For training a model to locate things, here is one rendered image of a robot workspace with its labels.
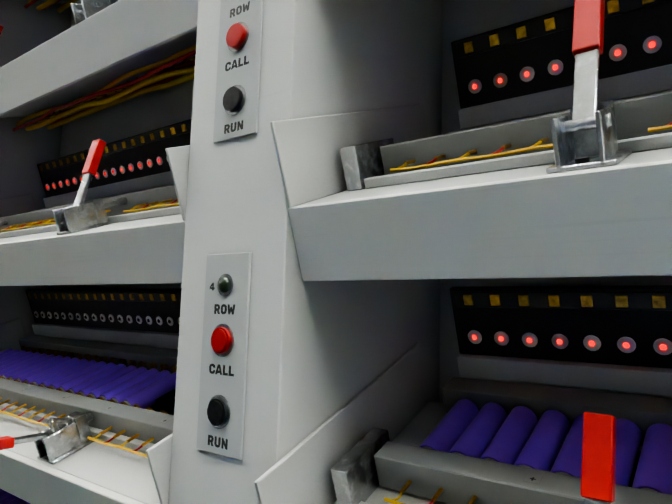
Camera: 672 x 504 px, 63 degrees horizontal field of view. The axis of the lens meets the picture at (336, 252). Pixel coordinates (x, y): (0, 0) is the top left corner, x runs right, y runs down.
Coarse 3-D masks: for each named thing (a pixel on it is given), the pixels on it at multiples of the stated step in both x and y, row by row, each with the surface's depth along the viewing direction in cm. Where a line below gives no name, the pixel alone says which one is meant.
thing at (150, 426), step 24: (0, 384) 63; (24, 384) 61; (48, 408) 56; (72, 408) 52; (96, 408) 50; (120, 408) 49; (120, 432) 47; (144, 432) 46; (168, 432) 44; (144, 456) 43
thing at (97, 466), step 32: (0, 416) 60; (32, 448) 50; (96, 448) 48; (160, 448) 36; (0, 480) 53; (32, 480) 48; (64, 480) 44; (96, 480) 42; (128, 480) 42; (160, 480) 35
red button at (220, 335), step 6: (216, 330) 34; (222, 330) 34; (216, 336) 34; (222, 336) 33; (228, 336) 33; (216, 342) 34; (222, 342) 33; (228, 342) 33; (216, 348) 34; (222, 348) 33; (228, 348) 33
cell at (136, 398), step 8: (168, 376) 56; (152, 384) 55; (160, 384) 55; (168, 384) 55; (144, 392) 53; (152, 392) 54; (160, 392) 54; (128, 400) 52; (136, 400) 52; (144, 400) 53; (152, 400) 54; (144, 408) 53
